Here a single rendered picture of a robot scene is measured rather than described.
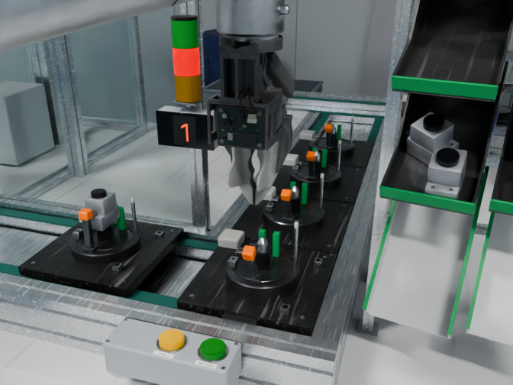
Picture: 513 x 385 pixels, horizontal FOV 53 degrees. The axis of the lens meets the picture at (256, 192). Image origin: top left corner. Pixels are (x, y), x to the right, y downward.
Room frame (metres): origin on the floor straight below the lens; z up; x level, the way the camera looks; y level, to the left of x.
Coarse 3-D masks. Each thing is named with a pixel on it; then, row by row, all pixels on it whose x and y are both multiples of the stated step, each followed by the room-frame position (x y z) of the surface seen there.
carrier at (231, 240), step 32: (224, 256) 0.88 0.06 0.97; (256, 256) 0.80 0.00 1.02; (288, 256) 0.85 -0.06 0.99; (320, 256) 0.88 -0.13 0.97; (192, 288) 0.77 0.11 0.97; (224, 288) 0.77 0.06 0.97; (256, 288) 0.74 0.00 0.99; (288, 288) 0.76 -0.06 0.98; (320, 288) 0.77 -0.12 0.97; (288, 320) 0.68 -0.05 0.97
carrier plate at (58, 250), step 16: (80, 224) 1.02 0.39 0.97; (128, 224) 1.02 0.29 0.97; (144, 224) 1.02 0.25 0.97; (64, 240) 0.94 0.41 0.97; (144, 240) 0.94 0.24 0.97; (160, 240) 0.94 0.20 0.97; (176, 240) 0.96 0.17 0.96; (32, 256) 0.88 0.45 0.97; (48, 256) 0.88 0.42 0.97; (64, 256) 0.88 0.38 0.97; (144, 256) 0.88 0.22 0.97; (160, 256) 0.89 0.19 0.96; (32, 272) 0.83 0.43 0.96; (48, 272) 0.82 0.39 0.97; (64, 272) 0.82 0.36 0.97; (80, 272) 0.82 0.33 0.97; (96, 272) 0.82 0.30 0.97; (112, 272) 0.82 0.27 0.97; (128, 272) 0.82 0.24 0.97; (144, 272) 0.83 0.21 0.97; (96, 288) 0.79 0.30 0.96; (112, 288) 0.78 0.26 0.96; (128, 288) 0.77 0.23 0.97
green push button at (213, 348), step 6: (204, 342) 0.62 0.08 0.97; (210, 342) 0.62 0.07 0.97; (216, 342) 0.62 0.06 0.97; (222, 342) 0.62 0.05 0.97; (204, 348) 0.61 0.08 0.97; (210, 348) 0.61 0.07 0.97; (216, 348) 0.61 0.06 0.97; (222, 348) 0.61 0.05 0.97; (204, 354) 0.60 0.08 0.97; (210, 354) 0.60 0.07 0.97; (216, 354) 0.60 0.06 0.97; (222, 354) 0.60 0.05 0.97
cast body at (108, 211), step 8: (96, 192) 0.91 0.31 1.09; (104, 192) 0.91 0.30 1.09; (112, 192) 0.93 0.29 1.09; (88, 200) 0.90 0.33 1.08; (96, 200) 0.90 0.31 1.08; (104, 200) 0.90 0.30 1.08; (112, 200) 0.92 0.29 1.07; (88, 208) 0.90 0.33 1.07; (96, 208) 0.90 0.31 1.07; (104, 208) 0.89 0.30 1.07; (112, 208) 0.92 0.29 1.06; (96, 216) 0.89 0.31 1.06; (104, 216) 0.89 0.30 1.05; (112, 216) 0.92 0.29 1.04; (96, 224) 0.89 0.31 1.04; (104, 224) 0.89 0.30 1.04
